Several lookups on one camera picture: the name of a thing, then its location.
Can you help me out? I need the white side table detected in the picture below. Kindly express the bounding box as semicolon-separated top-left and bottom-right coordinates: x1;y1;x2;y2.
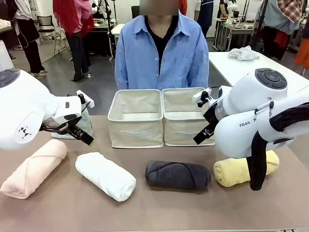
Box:
208;51;309;89

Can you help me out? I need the pink towel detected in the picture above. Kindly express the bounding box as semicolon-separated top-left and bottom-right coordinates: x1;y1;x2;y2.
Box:
0;139;68;200

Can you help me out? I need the crumpled white cloth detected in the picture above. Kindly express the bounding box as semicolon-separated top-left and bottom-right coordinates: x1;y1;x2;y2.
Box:
228;45;260;61

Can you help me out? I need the bystander in black shirt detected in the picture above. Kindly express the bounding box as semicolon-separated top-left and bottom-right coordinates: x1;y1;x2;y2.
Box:
217;0;232;20

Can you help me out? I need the grey background workbench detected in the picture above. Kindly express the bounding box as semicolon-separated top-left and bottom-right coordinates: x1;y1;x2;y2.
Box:
212;18;263;52

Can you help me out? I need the grey-green cone towel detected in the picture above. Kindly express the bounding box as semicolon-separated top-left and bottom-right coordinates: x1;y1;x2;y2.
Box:
51;113;94;140

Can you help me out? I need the white towel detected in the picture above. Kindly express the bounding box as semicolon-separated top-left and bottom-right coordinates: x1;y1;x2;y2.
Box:
75;151;137;203

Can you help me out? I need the bystander in black skirt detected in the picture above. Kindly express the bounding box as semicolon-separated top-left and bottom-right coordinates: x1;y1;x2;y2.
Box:
7;0;49;77

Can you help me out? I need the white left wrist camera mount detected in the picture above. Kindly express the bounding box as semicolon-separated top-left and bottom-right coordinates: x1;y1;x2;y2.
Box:
76;90;95;109

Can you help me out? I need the person in blue shirt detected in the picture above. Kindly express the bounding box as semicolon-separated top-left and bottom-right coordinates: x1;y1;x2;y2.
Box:
114;9;210;90

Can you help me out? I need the white air purifier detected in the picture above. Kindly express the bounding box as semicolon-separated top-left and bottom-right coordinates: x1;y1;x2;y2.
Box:
0;40;14;72

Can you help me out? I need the yellow towel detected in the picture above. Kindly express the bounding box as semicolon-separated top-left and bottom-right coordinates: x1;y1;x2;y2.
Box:
213;149;280;188

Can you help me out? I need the black office chair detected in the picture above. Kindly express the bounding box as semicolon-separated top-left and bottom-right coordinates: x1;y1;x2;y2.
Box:
37;15;56;41

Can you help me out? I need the beige fabric bin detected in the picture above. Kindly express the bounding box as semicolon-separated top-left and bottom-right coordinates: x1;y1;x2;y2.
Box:
107;89;165;149
161;87;216;147

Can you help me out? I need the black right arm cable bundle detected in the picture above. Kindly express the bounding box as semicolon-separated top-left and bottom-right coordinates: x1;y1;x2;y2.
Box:
250;102;309;191

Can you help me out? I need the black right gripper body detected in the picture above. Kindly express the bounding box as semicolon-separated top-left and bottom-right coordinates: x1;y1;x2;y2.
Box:
203;105;220;131

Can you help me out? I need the bystander in navy clothes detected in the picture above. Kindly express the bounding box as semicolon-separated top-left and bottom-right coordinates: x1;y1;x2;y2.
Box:
187;0;214;39

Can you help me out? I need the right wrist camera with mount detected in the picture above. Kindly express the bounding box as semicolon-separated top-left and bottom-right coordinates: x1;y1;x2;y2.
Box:
192;87;213;108

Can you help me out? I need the bystander in red top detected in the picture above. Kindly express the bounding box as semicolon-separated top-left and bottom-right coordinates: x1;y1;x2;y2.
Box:
52;0;95;82

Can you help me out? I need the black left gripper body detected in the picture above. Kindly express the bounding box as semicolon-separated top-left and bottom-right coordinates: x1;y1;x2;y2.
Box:
56;116;85;140

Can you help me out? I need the bystander in orange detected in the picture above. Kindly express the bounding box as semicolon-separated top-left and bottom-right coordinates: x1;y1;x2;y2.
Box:
294;38;309;71

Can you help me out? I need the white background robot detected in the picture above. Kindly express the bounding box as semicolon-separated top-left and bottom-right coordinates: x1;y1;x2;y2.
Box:
223;0;240;19

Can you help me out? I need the dark grey towel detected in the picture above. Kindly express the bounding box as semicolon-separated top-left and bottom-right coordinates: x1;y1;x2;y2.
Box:
144;159;212;190

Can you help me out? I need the bystander with plaid cloth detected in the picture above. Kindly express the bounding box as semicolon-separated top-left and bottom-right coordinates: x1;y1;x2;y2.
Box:
255;0;306;60

